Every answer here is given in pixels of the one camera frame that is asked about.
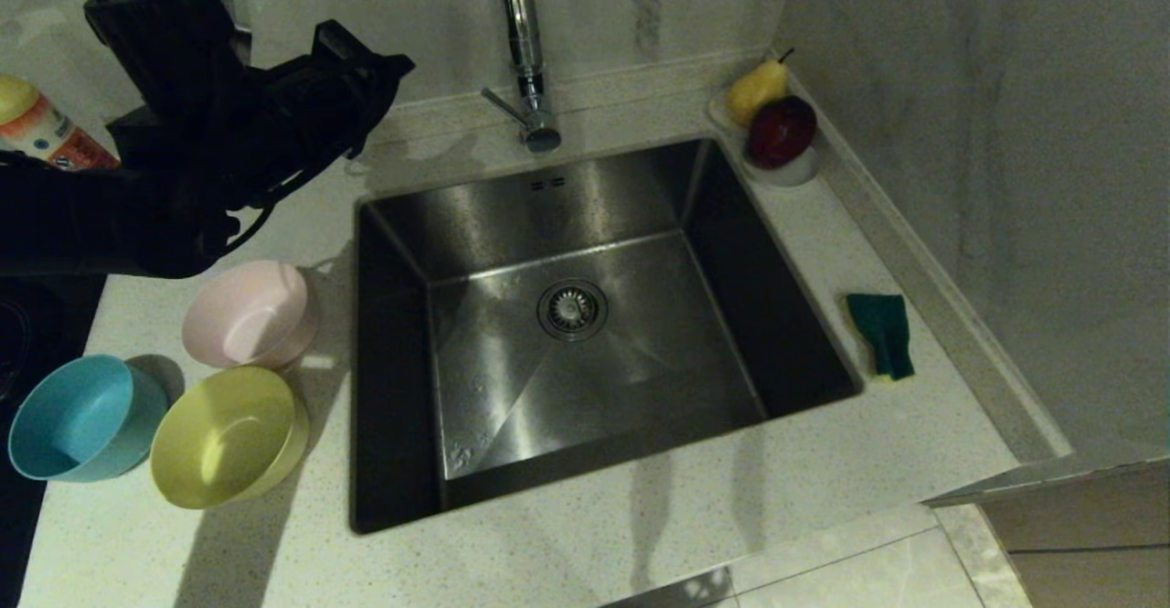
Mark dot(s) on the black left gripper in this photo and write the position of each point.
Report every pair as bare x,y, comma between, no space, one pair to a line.
238,133

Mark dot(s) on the chrome faucet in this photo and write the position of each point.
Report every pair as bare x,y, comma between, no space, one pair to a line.
526,32

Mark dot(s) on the orange label detergent bottle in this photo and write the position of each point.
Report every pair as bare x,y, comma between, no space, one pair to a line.
41,128

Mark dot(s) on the blue plastic bowl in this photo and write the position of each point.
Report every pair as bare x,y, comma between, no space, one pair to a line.
78,416

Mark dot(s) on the green and yellow sponge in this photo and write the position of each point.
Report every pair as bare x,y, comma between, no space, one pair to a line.
879,329

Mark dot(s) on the metal sink drain strainer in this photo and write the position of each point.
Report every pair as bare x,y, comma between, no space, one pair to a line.
573,310

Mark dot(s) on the stainless steel sink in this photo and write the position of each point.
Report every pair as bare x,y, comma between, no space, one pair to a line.
640,224

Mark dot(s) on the pink plastic bowl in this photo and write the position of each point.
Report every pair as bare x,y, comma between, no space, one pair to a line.
247,315

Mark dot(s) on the yellow plastic bowl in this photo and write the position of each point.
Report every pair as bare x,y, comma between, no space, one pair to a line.
219,439

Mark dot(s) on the yellow pear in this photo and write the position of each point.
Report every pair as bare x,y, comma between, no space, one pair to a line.
754,91

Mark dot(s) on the black induction cooktop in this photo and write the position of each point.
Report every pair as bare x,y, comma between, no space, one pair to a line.
27,334

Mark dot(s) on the dark red apple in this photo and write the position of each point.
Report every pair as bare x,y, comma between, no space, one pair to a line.
781,133

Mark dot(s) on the white fruit tray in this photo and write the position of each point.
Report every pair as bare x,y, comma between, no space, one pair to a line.
791,176

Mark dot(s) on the light wooden cabinet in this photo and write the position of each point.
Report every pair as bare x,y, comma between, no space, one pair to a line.
1088,535

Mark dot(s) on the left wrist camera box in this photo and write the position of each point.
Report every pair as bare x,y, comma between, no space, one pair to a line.
164,32

